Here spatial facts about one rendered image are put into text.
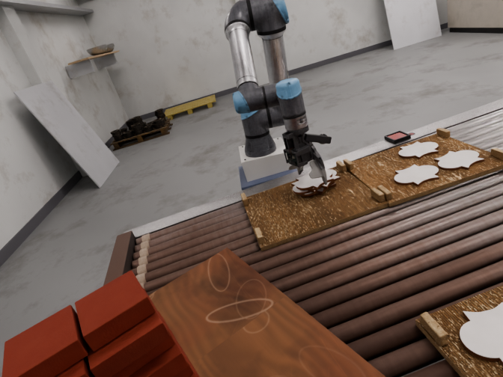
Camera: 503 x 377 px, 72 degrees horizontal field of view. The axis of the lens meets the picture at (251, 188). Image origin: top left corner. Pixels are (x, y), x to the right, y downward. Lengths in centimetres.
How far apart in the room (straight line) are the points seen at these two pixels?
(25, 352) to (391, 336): 61
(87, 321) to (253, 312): 37
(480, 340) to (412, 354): 11
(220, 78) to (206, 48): 77
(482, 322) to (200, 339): 51
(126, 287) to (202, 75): 875
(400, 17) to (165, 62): 554
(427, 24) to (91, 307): 941
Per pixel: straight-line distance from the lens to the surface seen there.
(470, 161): 131
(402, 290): 87
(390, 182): 123
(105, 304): 42
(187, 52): 907
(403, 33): 932
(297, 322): 67
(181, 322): 76
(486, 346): 75
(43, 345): 42
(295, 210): 116
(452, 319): 79
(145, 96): 935
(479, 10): 895
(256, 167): 159
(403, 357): 76
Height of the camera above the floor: 153
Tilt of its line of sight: 25 degrees down
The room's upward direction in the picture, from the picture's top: 17 degrees counter-clockwise
